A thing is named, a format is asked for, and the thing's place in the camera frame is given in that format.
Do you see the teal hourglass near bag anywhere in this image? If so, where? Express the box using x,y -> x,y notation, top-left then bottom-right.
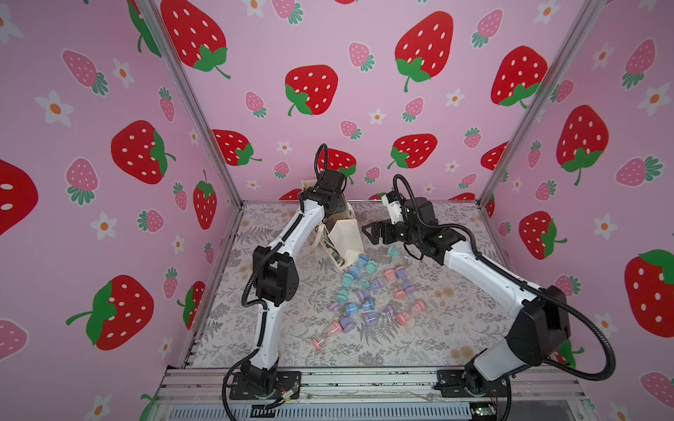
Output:
342,273 -> 355,288

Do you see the silver corner frame post right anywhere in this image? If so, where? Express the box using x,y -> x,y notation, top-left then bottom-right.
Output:
477,0 -> 606,211

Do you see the pink hourglass right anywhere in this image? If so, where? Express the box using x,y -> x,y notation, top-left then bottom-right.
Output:
395,300 -> 427,326

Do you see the silver corner frame post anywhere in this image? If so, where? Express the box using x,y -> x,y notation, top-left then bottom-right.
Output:
477,0 -> 606,211
138,0 -> 243,211

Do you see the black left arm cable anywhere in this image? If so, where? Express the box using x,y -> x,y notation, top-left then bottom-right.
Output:
220,143 -> 330,421

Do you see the silver corner frame post left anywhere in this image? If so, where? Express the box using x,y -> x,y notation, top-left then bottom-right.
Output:
138,0 -> 243,211

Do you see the lilac hourglass centre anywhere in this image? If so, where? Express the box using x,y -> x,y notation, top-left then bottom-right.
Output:
362,312 -> 379,326

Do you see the pink hourglass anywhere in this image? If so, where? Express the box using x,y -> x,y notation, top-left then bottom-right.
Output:
312,321 -> 343,352
395,300 -> 427,326

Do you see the pink hourglass front left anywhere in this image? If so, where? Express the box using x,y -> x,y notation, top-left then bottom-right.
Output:
312,321 -> 343,352

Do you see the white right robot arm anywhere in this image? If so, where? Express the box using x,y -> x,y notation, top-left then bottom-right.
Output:
362,195 -> 570,395

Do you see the teal hourglass far right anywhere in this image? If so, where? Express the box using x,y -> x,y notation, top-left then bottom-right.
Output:
387,246 -> 414,266

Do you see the blue hourglass near bag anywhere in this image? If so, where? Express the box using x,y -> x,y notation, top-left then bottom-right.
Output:
356,254 -> 370,268

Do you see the purple hourglass front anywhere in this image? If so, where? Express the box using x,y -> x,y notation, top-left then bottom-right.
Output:
340,317 -> 356,333

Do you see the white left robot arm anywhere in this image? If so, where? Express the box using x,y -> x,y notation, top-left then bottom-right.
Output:
242,169 -> 346,373

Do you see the cream canvas tote bag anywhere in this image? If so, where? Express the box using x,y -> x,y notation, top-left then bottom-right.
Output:
305,194 -> 364,271

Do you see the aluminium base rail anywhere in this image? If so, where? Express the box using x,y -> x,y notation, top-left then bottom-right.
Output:
141,367 -> 599,420

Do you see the blue hourglass centre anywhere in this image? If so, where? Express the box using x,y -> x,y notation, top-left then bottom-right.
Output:
344,303 -> 360,318

